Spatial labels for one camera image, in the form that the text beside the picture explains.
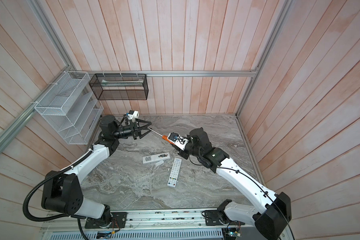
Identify horizontal aluminium frame bar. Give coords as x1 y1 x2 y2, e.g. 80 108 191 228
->
72 70 257 78

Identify white remote control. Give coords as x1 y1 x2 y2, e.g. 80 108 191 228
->
167 158 182 188
142 152 171 164

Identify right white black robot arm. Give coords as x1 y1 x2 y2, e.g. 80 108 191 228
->
168 128 295 240

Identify left aluminium frame bar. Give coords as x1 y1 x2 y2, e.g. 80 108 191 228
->
0 66 73 154

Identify black wire mesh basket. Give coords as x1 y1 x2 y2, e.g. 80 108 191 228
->
89 73 149 101

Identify white wire mesh shelf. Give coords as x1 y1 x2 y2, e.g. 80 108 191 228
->
35 72 104 145

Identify white battery cover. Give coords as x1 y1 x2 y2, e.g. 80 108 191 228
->
155 161 164 167

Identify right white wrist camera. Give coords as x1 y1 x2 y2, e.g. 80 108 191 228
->
167 133 189 151

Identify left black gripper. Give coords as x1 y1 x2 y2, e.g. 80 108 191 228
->
112 118 153 140

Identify orange handled screwdriver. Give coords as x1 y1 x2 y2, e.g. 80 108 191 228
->
149 128 171 143

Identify black corrugated cable conduit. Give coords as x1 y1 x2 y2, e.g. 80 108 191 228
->
22 149 94 222

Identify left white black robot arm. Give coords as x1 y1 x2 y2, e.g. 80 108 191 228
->
41 114 152 225

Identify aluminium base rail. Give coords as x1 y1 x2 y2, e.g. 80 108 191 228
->
38 207 290 233

